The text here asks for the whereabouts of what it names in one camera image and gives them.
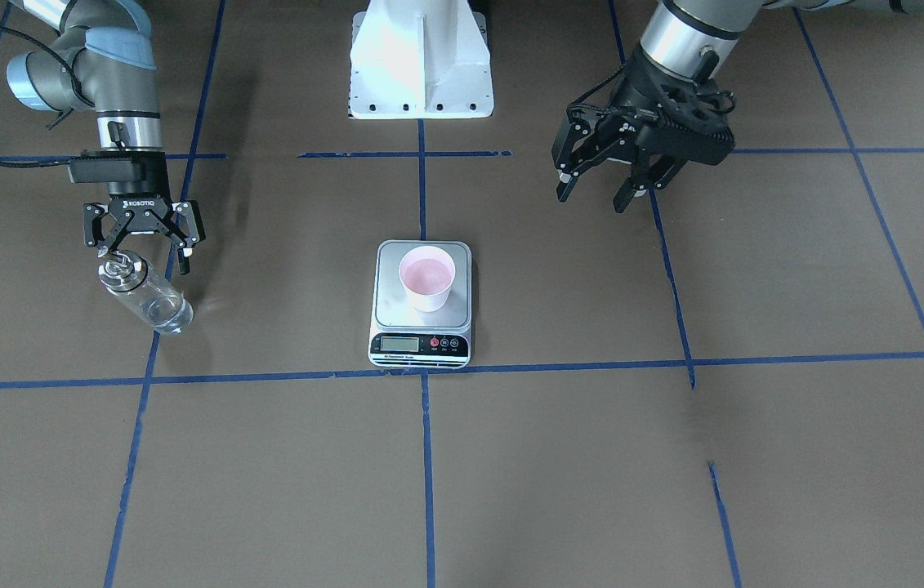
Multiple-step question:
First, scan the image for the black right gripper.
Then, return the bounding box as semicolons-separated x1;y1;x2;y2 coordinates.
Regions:
83;150;205;275

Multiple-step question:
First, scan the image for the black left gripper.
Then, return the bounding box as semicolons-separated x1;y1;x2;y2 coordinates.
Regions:
551;49;737;214

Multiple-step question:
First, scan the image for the glass sauce bottle metal spout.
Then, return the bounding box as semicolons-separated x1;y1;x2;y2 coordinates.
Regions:
98;251;194;334

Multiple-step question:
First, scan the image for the pink plastic cup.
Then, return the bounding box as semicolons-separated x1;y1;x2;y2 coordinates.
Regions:
398;245;457;312

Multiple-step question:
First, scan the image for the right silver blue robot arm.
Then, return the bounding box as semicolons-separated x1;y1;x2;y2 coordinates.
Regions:
6;1;205;274

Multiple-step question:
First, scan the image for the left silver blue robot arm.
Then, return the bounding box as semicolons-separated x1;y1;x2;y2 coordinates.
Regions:
551;1;838;212

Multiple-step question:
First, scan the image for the white digital kitchen scale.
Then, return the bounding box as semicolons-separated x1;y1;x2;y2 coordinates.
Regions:
368;239;473;369

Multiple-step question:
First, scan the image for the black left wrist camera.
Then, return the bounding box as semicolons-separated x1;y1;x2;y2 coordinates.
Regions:
654;79;737;136

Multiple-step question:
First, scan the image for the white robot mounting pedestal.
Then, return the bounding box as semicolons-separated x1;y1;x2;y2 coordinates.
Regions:
347;1;495;120

